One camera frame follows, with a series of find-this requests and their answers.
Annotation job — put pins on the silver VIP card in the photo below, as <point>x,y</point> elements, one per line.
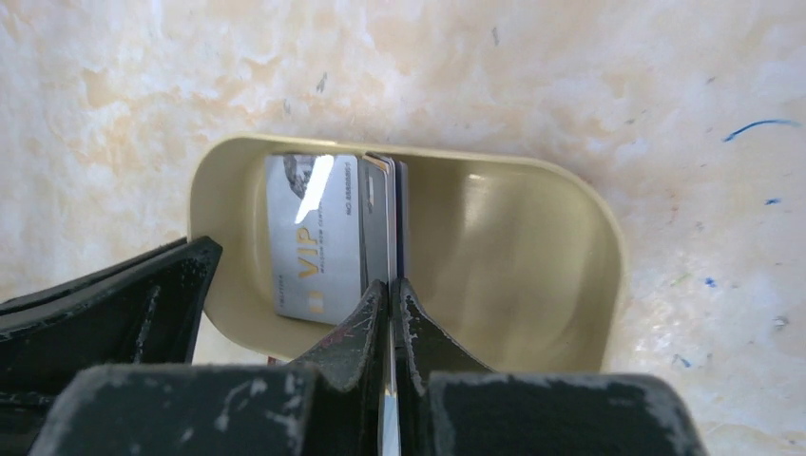
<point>313,233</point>

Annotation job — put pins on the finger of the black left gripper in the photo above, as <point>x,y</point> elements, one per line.
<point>145,310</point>

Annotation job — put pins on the beige oval tray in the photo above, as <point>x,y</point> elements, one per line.
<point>517,259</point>

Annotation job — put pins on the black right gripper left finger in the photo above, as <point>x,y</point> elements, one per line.
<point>326,402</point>

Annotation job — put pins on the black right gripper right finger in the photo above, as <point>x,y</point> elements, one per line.
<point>450,403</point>

